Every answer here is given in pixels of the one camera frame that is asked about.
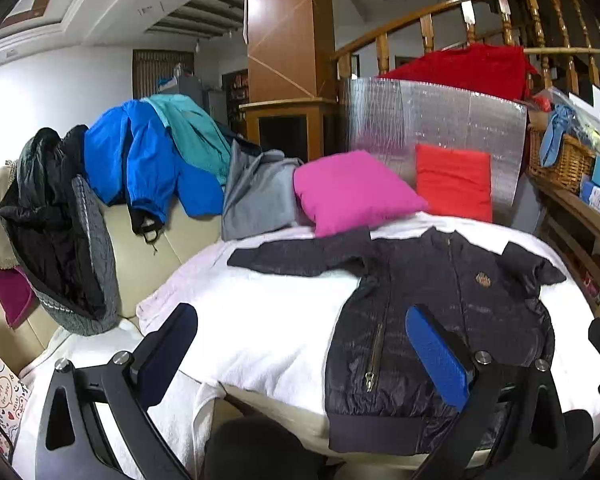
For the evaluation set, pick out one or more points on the teal jacket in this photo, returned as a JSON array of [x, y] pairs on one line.
[[195, 135]]

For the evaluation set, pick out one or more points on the blue jacket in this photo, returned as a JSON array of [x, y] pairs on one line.
[[130, 150]]

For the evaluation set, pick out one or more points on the wooden stair railing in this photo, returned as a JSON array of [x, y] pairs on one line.
[[430, 7]]

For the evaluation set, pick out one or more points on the dark bookshelf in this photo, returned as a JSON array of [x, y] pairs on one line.
[[236, 95]]

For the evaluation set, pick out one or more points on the red pillow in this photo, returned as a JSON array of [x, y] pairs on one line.
[[452, 182]]

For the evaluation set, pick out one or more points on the wooden lattice door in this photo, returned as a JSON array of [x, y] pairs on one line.
[[155, 72]]

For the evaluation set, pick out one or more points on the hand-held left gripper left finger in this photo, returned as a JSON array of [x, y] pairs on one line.
[[170, 345]]

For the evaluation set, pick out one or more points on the red cloth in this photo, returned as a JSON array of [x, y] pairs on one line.
[[470, 70]]

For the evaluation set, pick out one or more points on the beige leather sofa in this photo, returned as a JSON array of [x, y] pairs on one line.
[[180, 240]]

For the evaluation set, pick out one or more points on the wooden shelf rack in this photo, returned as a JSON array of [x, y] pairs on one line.
[[580, 220]]

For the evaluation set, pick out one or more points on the silver foil insulation sheet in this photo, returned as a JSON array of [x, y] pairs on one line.
[[380, 115]]

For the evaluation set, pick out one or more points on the wooden pillar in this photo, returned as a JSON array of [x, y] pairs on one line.
[[285, 30]]

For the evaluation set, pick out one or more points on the pink pillow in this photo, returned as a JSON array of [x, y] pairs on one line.
[[355, 190]]

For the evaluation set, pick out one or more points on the wicker basket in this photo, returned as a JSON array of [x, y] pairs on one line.
[[565, 165]]

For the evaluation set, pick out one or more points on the black puffer jacket with badge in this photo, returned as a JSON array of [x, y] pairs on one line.
[[430, 280]]

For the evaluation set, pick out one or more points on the grey knit garment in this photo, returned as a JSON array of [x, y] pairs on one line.
[[100, 260]]

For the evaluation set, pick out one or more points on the white plush blanket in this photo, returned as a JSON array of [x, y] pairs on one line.
[[260, 320]]

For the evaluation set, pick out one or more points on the wooden cabinet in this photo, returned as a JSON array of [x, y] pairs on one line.
[[280, 130]]

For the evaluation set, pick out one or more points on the grey refrigerator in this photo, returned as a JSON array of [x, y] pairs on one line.
[[207, 97]]

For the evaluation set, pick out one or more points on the blue-grey cloth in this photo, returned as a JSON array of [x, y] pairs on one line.
[[555, 130]]

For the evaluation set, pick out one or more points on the magenta cloth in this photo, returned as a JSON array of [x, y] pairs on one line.
[[12, 295]]

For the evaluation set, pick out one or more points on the black hooded puffer jacket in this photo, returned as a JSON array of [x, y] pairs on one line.
[[45, 220]]

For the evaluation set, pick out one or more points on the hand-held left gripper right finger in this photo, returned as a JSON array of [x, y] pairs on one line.
[[437, 360]]

